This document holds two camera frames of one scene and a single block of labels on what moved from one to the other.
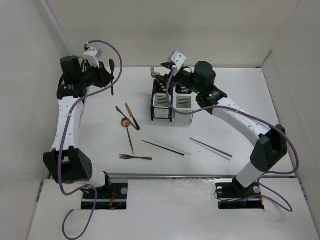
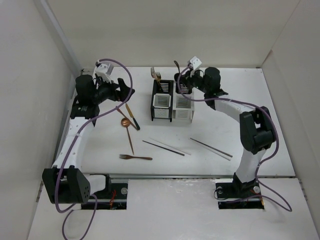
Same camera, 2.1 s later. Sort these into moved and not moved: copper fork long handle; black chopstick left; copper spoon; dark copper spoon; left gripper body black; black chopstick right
Moved: left gripper body black; dark copper spoon
Not moved: copper fork long handle; black chopstick left; black chopstick right; copper spoon
